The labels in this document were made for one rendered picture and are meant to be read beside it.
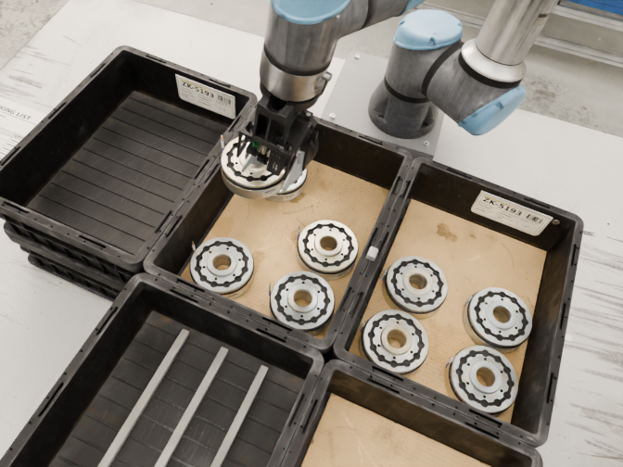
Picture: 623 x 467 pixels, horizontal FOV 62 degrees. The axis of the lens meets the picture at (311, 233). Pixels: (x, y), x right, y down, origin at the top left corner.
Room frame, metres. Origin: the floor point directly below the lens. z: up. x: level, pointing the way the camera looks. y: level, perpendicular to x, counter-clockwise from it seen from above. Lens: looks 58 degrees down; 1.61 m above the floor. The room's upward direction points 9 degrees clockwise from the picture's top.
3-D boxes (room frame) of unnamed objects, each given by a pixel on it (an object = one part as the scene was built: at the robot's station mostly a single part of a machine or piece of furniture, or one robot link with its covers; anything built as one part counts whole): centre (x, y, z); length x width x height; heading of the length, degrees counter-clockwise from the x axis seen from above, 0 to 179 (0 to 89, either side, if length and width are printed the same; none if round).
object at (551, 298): (0.40, -0.25, 0.87); 0.40 x 0.30 x 0.11; 164
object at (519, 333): (0.38, -0.32, 0.86); 0.10 x 0.10 x 0.01
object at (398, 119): (0.86, -0.16, 0.85); 0.15 x 0.15 x 0.10
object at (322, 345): (0.48, 0.04, 0.92); 0.40 x 0.30 x 0.02; 164
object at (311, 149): (0.48, 0.03, 1.08); 0.05 x 0.02 x 0.09; 74
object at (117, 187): (0.56, 0.33, 0.87); 0.40 x 0.30 x 0.11; 164
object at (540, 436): (0.40, -0.25, 0.92); 0.40 x 0.30 x 0.02; 164
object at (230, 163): (0.50, 0.10, 1.01); 0.10 x 0.10 x 0.01
